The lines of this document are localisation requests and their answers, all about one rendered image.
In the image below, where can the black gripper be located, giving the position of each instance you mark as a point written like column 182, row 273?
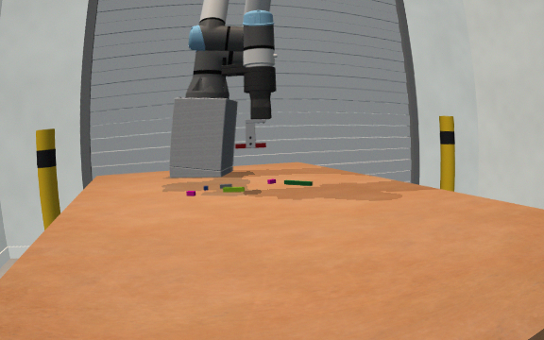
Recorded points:
column 259, row 83

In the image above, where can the lime green rod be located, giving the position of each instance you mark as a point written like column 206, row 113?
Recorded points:
column 233, row 189

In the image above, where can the dark green rod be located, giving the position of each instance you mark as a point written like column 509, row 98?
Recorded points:
column 298, row 182

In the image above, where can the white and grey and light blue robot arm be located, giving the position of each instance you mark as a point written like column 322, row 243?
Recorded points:
column 212, row 41

